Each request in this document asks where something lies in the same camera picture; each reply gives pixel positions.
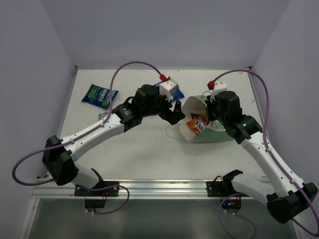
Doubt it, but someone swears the green printed paper bag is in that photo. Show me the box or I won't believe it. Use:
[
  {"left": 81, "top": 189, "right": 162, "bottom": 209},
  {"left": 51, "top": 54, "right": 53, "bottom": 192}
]
[{"left": 178, "top": 91, "right": 233, "bottom": 142}]

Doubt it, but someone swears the orange snack packet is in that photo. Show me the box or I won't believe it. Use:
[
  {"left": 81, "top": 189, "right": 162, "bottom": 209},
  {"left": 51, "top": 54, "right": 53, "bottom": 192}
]
[{"left": 186, "top": 115, "right": 209, "bottom": 134}]

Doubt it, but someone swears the green mint snack packet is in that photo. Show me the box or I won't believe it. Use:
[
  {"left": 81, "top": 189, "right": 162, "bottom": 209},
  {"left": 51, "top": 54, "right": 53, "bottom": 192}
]
[{"left": 98, "top": 112, "right": 109, "bottom": 120}]

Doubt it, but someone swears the blue Burts crisps packet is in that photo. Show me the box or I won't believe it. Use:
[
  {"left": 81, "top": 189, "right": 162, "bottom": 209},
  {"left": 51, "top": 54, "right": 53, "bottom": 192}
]
[{"left": 81, "top": 84, "right": 119, "bottom": 110}]

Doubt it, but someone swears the blue cookie snack packet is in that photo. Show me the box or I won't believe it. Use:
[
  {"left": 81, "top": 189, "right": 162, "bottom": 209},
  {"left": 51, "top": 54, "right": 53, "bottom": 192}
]
[{"left": 154, "top": 77, "right": 184, "bottom": 100}]

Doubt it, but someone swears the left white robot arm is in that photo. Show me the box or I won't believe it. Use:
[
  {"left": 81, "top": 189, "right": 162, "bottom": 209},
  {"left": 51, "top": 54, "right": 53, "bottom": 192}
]
[{"left": 42, "top": 80, "right": 185, "bottom": 196}]

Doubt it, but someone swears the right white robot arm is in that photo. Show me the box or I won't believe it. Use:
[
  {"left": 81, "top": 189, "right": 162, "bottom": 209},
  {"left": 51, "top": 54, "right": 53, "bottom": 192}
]
[{"left": 205, "top": 91, "right": 318, "bottom": 224}]

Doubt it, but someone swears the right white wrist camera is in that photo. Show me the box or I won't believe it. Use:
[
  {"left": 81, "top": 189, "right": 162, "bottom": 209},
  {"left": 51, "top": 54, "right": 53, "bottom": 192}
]
[{"left": 207, "top": 79, "right": 227, "bottom": 102}]

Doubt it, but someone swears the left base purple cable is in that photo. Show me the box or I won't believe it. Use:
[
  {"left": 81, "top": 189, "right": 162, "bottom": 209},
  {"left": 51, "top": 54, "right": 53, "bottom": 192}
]
[{"left": 86, "top": 184, "right": 130, "bottom": 215}]

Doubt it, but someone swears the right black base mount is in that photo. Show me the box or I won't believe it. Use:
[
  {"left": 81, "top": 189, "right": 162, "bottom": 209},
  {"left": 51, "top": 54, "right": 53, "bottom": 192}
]
[{"left": 206, "top": 169, "right": 243, "bottom": 213}]

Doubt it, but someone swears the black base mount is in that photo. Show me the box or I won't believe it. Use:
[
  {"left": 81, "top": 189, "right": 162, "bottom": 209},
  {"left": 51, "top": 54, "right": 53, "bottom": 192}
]
[
  {"left": 74, "top": 181, "right": 120, "bottom": 212},
  {"left": 206, "top": 169, "right": 243, "bottom": 213}
]

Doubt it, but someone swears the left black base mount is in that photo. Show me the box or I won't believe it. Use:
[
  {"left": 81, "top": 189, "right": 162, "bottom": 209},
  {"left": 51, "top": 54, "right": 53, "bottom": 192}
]
[{"left": 74, "top": 181, "right": 120, "bottom": 212}]

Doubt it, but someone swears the aluminium mounting rail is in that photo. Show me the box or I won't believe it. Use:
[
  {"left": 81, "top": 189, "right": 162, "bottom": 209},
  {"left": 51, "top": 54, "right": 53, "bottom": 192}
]
[{"left": 32, "top": 178, "right": 257, "bottom": 200}]

